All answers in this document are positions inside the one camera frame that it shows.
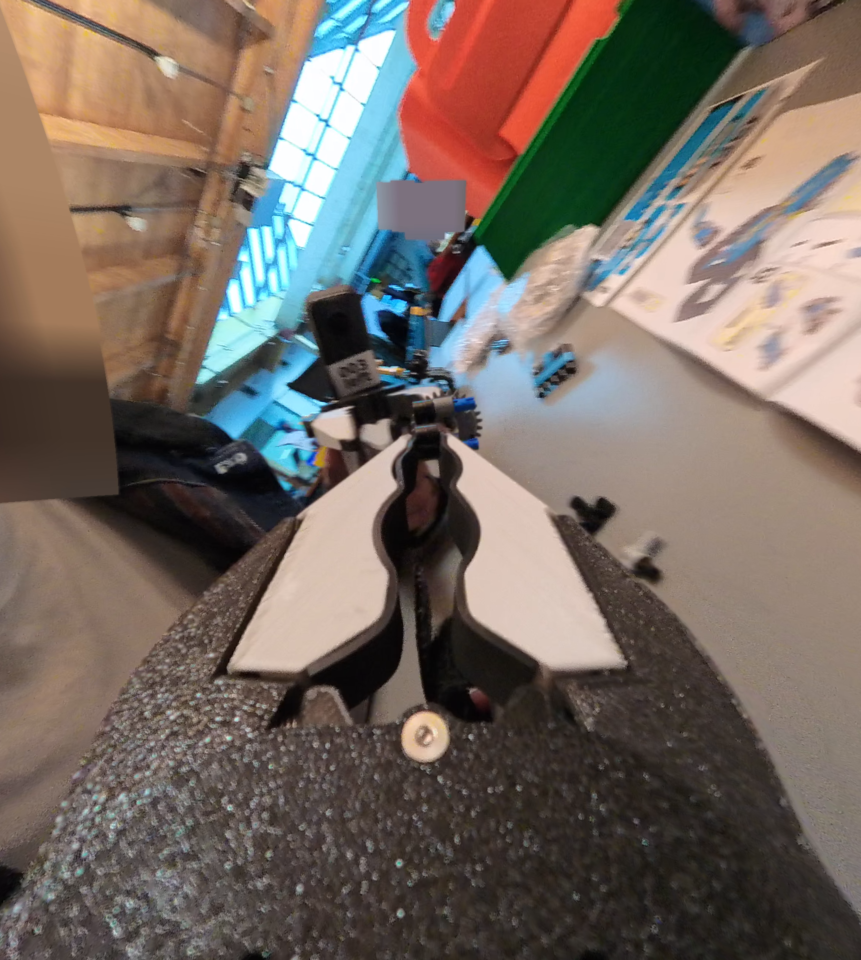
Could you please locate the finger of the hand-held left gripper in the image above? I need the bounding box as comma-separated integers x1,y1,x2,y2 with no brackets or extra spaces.
361,416,408,454
309,414,362,453

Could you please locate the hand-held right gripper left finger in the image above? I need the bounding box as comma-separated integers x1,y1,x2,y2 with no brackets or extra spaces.
226,435,411,681

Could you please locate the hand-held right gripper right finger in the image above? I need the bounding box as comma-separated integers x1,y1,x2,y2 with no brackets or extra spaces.
440,435,627,674

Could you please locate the blue black pin connector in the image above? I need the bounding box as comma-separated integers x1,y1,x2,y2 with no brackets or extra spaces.
409,396,477,481

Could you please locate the grey T-shaped connector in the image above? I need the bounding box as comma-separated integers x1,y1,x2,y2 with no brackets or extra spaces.
621,531,668,580

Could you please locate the grey desk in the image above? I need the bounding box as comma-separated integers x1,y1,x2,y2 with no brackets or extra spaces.
468,37,861,960

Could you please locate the person's left hand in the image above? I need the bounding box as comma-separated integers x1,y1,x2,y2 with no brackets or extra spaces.
402,480,448,543

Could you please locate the blue yellow toy crane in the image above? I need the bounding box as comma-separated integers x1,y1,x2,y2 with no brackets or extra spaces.
399,300,435,376

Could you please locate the black connector cluster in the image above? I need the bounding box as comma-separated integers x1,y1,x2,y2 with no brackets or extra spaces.
569,495,618,534

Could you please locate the small clear plastic bag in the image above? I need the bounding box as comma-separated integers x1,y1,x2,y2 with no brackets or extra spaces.
454,300,510,372

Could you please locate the dark denim jacket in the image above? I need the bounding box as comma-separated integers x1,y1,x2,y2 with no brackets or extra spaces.
108,397,304,571

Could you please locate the blue black beam assembly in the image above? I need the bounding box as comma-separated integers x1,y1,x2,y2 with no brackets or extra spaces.
531,343,582,399

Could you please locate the large clear plastic bag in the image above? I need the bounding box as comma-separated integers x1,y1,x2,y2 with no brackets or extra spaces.
509,225,600,354

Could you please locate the white shirt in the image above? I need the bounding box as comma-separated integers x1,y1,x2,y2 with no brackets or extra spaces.
0,498,222,875

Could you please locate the orange plastic carrier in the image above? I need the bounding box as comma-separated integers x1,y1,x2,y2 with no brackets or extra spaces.
399,0,627,219

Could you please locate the green plastic bin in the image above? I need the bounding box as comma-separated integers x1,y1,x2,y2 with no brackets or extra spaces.
473,0,748,282

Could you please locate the blue sticker sheet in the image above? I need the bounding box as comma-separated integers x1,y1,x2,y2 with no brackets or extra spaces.
584,86,773,309

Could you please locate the instruction booklet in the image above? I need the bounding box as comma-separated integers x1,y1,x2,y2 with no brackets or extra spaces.
610,75,861,481

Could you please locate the dark blue toy box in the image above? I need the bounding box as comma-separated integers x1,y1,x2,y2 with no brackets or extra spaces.
708,0,844,46

